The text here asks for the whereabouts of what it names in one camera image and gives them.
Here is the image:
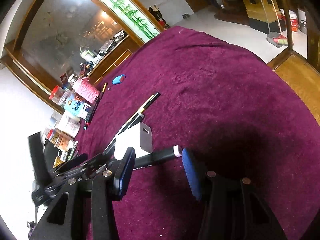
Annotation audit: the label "black bag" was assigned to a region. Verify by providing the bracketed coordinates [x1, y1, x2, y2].
[148, 5, 171, 29]

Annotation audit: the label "white and black ballpoint pen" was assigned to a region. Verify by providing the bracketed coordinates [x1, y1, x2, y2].
[102, 92, 161, 156]

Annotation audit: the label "dark green pen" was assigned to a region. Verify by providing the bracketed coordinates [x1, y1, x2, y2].
[67, 141, 79, 161]

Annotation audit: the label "large white power adapter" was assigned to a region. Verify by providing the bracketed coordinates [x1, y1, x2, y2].
[114, 122, 153, 161]

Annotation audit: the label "black marker white caps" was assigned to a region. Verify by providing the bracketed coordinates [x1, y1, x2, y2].
[134, 144, 183, 171]

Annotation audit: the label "wooden chair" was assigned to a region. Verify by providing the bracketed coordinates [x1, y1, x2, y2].
[267, 0, 320, 110]

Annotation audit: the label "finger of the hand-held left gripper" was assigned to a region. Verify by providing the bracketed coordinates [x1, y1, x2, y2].
[28, 132, 52, 184]
[51, 154, 113, 180]

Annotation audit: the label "pink knitted bottle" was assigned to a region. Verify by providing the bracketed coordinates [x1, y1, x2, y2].
[71, 76, 100, 103]

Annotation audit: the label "white bucket red label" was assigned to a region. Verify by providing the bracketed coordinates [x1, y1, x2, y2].
[280, 8, 300, 32]

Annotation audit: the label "wooden counter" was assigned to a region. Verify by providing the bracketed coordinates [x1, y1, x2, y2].
[86, 35, 141, 86]

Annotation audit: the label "white electric kettle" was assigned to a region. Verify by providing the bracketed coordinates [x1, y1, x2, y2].
[79, 50, 95, 62]

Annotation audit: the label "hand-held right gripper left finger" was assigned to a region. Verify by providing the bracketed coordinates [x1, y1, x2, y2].
[30, 147, 137, 240]

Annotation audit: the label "bamboo painted panel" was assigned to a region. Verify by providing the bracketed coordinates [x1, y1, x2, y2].
[96, 0, 161, 41]

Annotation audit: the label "red lid clear jar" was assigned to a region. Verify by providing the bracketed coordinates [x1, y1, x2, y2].
[49, 85, 66, 106]

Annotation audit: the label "long handled dustpan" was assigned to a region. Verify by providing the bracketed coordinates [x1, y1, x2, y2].
[259, 0, 282, 47]

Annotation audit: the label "small white printed box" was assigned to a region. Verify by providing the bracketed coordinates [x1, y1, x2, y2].
[80, 102, 90, 118]

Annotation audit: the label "blue battery pack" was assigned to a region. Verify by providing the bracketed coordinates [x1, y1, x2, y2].
[112, 74, 126, 85]

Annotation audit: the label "white plastic bottle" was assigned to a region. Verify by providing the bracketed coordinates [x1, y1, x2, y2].
[56, 112, 81, 138]

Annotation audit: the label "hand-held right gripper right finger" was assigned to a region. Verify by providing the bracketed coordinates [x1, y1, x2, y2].
[182, 148, 288, 240]

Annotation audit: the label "clear plastic jar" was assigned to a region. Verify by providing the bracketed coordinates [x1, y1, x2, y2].
[61, 89, 75, 105]

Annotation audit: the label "etched glass partition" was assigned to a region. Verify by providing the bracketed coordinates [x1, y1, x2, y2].
[20, 0, 137, 85]

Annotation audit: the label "jar with brown contents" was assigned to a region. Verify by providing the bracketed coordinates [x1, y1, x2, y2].
[46, 128, 75, 152]

